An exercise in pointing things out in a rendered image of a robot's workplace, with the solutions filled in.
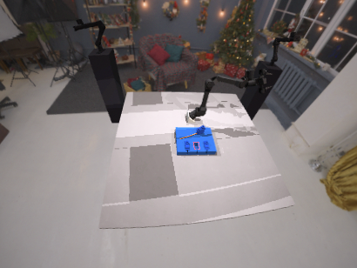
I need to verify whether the blue flat deck plate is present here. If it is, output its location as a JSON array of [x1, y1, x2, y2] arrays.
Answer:
[[175, 127, 216, 155]]

